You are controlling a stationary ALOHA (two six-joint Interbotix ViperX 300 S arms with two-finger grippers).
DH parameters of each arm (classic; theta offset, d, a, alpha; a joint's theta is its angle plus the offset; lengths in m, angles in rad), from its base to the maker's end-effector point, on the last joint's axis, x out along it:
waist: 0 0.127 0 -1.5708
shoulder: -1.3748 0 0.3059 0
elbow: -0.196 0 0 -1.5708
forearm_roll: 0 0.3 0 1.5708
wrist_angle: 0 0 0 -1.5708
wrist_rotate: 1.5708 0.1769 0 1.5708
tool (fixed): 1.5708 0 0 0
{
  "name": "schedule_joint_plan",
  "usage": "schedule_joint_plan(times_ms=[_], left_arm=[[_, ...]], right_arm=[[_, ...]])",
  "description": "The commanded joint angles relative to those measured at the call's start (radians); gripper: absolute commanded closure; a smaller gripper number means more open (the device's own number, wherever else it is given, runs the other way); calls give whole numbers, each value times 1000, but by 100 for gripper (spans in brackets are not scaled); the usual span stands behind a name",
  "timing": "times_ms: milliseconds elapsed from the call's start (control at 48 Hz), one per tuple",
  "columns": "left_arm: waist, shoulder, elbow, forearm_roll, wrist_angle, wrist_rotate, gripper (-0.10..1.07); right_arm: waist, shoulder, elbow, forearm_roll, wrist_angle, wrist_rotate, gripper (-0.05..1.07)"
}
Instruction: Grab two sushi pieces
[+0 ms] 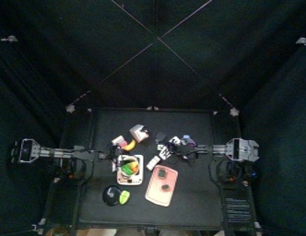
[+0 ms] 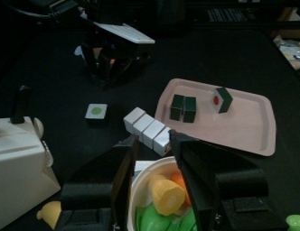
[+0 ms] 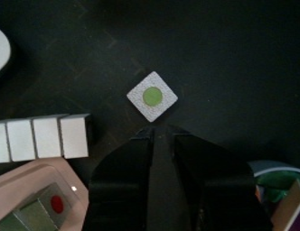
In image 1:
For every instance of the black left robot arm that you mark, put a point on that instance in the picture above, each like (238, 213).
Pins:
(57, 152)

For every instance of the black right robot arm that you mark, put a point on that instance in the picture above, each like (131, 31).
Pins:
(238, 150)

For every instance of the dark toy sushi piece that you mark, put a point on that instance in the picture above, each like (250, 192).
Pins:
(166, 187)
(162, 173)

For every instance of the yellow toy banana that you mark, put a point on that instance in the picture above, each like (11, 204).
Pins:
(130, 145)

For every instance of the white bowl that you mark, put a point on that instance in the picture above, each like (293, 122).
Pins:
(131, 162)

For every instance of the small pink white box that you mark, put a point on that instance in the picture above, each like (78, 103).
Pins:
(119, 141)

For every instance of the purple bottle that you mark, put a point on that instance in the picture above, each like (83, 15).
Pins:
(187, 141)

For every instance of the green toy vegetable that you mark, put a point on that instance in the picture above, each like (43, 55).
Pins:
(126, 169)

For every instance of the black toy cup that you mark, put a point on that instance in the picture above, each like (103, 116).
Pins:
(161, 136)

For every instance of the orange toy food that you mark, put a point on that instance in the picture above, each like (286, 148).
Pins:
(135, 167)

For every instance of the large pink white box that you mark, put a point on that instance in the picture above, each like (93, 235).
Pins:
(139, 132)

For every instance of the white rectangular tray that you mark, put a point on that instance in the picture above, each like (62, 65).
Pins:
(130, 181)

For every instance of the pink cutting board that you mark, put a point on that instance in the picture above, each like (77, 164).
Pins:
(161, 187)

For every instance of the lime green toy leaf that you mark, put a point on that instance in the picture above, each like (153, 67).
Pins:
(125, 197)

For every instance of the black round plate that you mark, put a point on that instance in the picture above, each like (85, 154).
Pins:
(111, 196)

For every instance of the white label sheet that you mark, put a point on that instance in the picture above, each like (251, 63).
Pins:
(238, 209)

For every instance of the silver frame clamp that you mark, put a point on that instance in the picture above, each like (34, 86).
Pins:
(70, 108)
(302, 41)
(11, 39)
(234, 112)
(153, 108)

